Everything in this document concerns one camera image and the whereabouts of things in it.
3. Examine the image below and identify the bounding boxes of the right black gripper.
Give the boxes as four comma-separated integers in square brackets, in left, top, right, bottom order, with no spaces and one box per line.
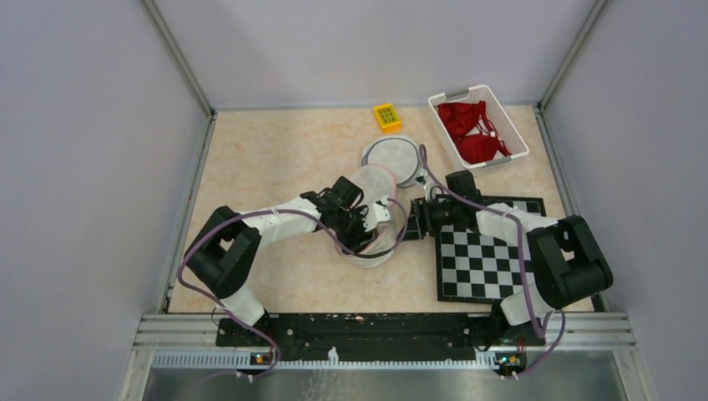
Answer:
[397,196,462,242]

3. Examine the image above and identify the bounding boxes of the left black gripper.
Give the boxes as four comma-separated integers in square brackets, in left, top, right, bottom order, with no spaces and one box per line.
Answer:
[333,205,377,255]

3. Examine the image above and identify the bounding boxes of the red satin bra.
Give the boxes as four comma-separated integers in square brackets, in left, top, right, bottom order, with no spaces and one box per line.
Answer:
[437,101,512,165]

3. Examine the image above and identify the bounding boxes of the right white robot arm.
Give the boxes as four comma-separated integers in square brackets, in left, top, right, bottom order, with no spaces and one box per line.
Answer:
[405,171,614,344]

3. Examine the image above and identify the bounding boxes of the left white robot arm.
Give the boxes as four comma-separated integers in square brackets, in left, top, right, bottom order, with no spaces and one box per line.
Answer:
[183,176,392,346]

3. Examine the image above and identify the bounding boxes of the black white checkerboard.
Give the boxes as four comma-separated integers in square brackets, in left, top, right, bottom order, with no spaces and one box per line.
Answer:
[434,226,523,304]

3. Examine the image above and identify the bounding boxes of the yellow toy block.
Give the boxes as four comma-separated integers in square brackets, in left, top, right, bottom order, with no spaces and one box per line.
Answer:
[373,103,402,134]

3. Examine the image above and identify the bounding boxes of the white plastic basket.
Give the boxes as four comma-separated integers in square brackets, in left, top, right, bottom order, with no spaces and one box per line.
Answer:
[427,84,530,176]

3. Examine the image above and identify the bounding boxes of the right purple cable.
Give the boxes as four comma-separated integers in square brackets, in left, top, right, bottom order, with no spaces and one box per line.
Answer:
[417,144,568,380]

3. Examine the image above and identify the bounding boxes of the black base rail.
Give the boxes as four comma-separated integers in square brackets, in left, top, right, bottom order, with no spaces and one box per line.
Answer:
[215,312,545,362]

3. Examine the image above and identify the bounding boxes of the white toothed cable strip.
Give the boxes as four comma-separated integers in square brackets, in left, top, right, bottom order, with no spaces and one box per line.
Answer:
[152,350,498,370]

